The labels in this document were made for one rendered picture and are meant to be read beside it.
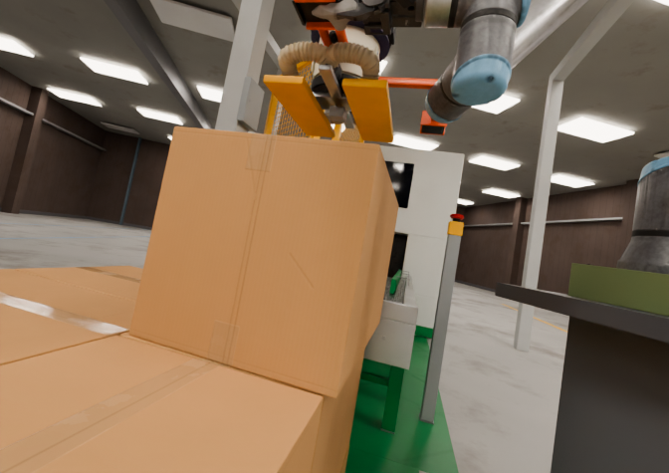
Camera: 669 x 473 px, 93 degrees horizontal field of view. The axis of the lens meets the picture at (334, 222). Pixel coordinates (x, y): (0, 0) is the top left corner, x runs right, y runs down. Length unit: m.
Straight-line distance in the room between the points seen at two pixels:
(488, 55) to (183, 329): 0.68
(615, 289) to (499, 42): 0.61
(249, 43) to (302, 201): 2.09
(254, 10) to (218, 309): 2.32
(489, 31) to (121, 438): 0.72
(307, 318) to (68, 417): 0.30
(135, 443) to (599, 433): 0.91
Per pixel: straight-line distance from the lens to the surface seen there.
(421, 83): 0.97
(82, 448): 0.44
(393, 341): 1.20
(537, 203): 4.28
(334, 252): 0.51
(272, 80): 0.82
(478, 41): 0.64
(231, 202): 0.59
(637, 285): 0.95
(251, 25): 2.63
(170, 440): 0.43
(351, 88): 0.76
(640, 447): 0.98
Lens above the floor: 0.77
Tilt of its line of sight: 4 degrees up
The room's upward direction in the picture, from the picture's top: 10 degrees clockwise
